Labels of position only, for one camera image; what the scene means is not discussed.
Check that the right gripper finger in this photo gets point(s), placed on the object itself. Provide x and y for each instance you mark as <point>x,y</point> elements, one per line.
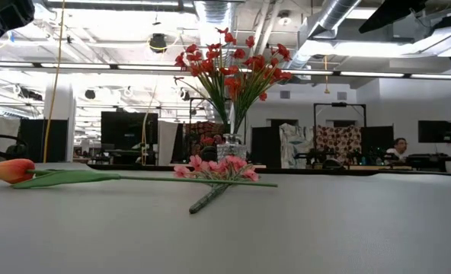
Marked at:
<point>397,11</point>

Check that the red artificial flower bunch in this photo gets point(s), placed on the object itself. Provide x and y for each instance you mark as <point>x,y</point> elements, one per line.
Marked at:
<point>256,62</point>
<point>193,57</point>

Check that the small-blossom pink flower bunch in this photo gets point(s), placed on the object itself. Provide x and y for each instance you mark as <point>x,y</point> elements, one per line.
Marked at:
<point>218,165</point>

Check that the orange artificial tulip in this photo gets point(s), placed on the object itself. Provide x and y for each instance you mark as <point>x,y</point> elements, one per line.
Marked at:
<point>10,171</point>

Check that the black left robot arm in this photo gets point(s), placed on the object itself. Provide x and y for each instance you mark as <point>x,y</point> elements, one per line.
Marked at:
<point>4,19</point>

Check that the clear glass vase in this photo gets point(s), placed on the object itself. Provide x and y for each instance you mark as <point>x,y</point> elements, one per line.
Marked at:
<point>233,146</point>

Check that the person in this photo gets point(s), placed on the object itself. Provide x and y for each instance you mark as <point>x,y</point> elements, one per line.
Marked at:
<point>398,146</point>

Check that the floral patterned cloth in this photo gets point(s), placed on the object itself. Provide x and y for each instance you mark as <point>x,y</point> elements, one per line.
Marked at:
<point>338,139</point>

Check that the black desk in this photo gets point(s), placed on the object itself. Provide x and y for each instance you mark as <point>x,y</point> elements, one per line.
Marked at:
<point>427,158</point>

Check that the white teal cloth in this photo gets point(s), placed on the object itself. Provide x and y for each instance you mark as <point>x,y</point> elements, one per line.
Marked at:
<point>292,139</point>

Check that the red patterned cloth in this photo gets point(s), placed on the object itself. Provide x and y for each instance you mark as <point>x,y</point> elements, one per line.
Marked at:
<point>200,131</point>

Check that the black dome ceiling fixture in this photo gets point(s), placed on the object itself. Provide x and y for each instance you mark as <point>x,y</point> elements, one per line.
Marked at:
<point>157,42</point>

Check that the long ceiling light strip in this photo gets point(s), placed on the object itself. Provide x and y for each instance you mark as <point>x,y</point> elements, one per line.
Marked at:
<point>149,67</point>

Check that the large black monitor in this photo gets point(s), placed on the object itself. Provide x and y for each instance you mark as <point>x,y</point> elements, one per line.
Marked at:
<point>128,129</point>

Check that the small black ceiling fixture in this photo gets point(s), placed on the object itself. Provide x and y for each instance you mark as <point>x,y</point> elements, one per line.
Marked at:
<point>90,94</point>

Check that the black partition panel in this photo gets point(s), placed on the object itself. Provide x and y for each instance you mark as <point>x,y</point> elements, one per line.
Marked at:
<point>42,141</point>

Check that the silver ventilation duct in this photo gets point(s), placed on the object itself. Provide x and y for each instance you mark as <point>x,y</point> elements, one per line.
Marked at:
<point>336,15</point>
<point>214,15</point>

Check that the black rack frame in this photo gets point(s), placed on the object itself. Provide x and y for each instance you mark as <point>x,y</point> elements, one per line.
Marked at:
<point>340,104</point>
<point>195,99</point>

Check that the black wall monitor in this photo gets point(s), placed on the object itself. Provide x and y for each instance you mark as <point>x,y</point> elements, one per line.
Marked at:
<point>435,131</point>

